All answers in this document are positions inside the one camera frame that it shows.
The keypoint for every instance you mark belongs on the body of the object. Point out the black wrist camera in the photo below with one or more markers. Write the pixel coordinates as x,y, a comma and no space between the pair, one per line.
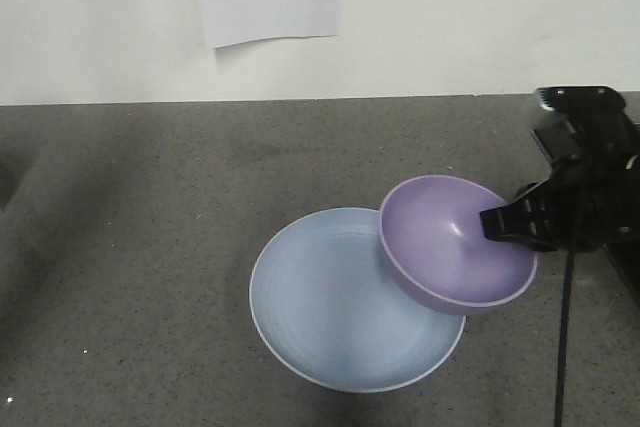
581,121

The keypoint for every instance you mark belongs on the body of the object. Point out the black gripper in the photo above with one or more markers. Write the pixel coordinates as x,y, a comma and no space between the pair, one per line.
584,204

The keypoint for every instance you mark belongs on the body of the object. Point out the light blue plate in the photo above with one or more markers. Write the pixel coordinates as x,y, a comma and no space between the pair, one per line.
324,301

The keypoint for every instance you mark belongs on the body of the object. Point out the purple plastic bowl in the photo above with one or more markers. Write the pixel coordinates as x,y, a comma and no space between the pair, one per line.
431,231

